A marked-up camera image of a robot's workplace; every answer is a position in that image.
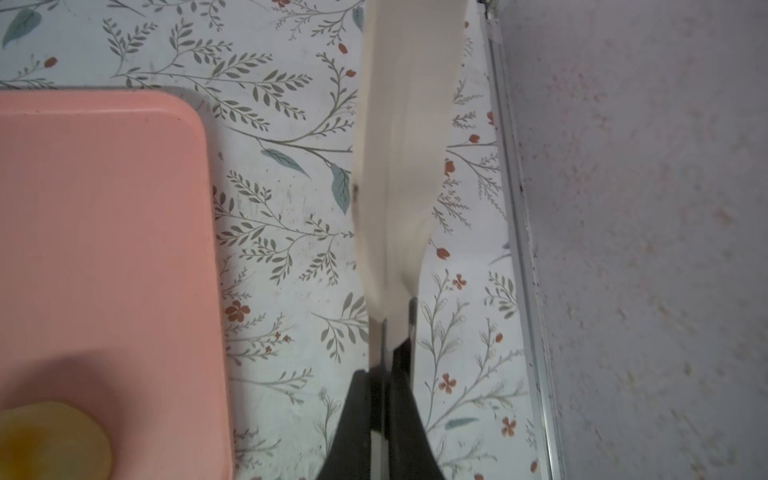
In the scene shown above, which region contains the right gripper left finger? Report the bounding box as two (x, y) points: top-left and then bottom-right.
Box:
(317, 320), (387, 479)

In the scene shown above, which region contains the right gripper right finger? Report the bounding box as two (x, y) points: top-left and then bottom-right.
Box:
(387, 297), (444, 480)

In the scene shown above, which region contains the round fake bread roll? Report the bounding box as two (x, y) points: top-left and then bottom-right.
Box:
(1, 401), (113, 479)

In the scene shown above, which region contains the pink plastic tray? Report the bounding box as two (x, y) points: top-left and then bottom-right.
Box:
(1, 90), (234, 479)

